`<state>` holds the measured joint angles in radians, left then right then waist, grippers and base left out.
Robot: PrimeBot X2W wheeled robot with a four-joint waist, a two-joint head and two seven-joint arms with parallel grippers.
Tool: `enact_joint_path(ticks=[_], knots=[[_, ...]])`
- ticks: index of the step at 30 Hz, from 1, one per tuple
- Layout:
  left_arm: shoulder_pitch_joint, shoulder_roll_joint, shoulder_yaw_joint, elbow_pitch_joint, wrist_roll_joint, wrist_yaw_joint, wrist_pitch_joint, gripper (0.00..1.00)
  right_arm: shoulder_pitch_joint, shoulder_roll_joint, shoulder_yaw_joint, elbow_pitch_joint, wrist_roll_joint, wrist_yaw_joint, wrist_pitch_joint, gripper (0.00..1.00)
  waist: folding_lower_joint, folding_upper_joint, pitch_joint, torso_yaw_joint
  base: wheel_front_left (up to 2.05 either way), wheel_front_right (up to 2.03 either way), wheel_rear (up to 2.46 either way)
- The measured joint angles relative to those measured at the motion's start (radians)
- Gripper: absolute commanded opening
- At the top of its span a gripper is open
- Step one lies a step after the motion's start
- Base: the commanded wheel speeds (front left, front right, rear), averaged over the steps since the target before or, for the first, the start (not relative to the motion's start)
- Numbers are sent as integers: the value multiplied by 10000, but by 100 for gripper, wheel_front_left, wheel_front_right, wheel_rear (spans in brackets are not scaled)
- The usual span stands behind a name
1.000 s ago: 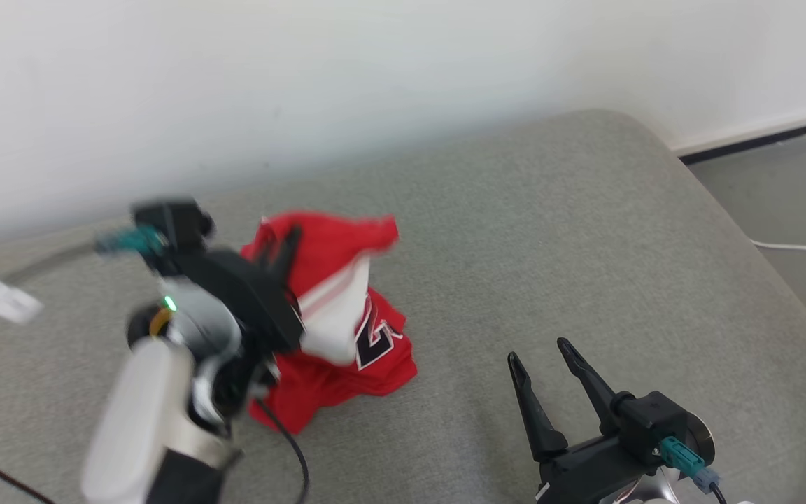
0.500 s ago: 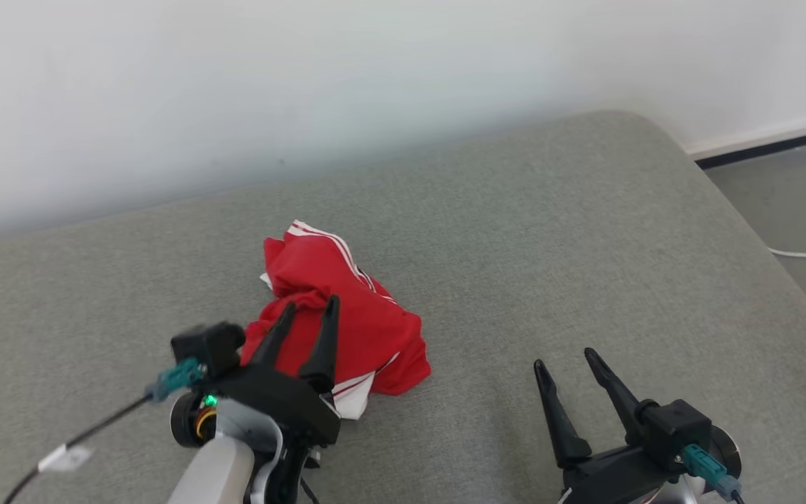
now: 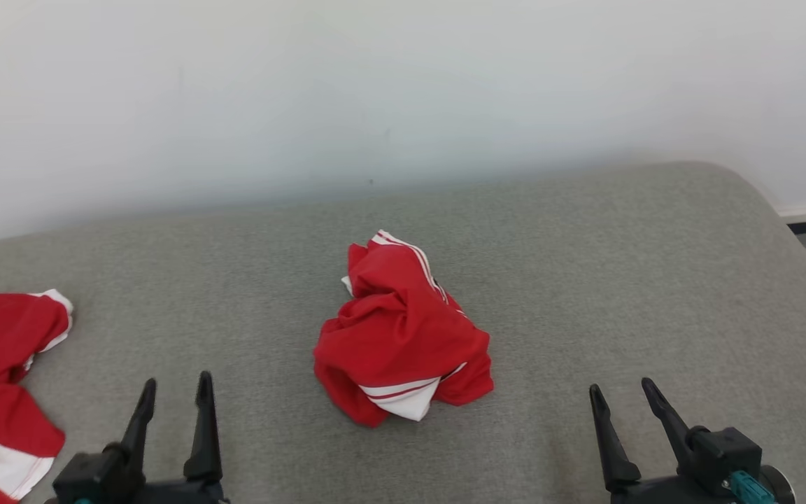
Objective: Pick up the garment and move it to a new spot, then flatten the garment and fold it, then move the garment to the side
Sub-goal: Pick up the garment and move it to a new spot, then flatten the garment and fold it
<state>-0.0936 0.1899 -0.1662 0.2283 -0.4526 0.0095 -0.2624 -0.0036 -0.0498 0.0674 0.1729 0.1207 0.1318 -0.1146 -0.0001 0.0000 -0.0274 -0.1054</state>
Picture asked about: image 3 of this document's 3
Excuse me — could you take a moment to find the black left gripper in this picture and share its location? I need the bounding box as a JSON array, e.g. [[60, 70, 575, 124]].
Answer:
[[122, 370, 230, 504]]

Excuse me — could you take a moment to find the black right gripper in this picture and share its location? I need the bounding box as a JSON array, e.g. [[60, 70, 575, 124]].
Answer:
[[589, 377, 727, 504]]

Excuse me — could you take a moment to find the red jersey white striped trim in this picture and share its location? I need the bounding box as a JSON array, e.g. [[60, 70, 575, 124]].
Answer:
[[313, 230, 495, 428]]

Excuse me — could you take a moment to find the right black cable teal connector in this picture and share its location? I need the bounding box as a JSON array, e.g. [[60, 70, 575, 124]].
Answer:
[[727, 470, 776, 504]]

